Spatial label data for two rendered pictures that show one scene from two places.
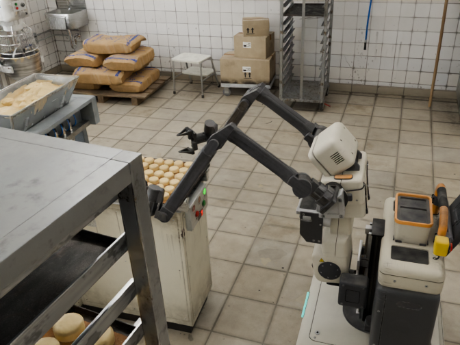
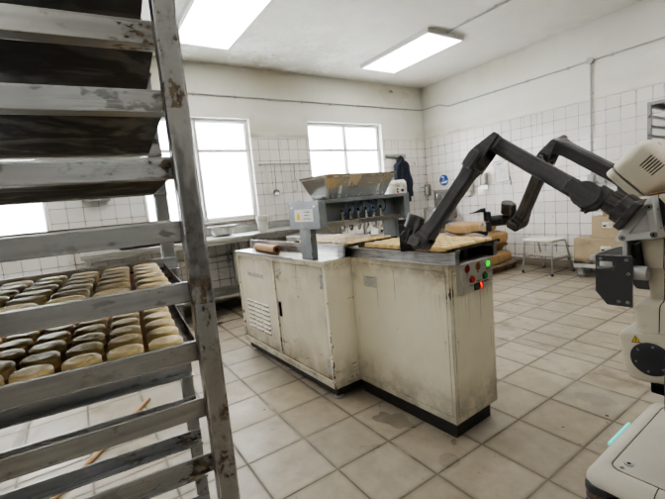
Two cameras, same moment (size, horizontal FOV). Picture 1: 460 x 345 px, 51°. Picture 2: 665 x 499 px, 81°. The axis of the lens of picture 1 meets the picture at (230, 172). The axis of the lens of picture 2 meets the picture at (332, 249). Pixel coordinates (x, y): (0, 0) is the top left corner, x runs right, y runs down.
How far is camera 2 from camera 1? 1.04 m
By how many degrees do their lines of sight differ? 41
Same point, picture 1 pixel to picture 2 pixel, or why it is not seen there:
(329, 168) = (639, 184)
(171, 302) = (435, 386)
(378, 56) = not seen: outside the picture
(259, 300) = (558, 436)
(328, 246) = (645, 315)
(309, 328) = (616, 455)
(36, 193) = not seen: outside the picture
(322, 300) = (651, 433)
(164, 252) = (431, 317)
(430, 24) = not seen: outside the picture
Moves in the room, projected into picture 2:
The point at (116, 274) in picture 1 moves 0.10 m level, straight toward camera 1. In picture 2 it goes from (388, 345) to (385, 351)
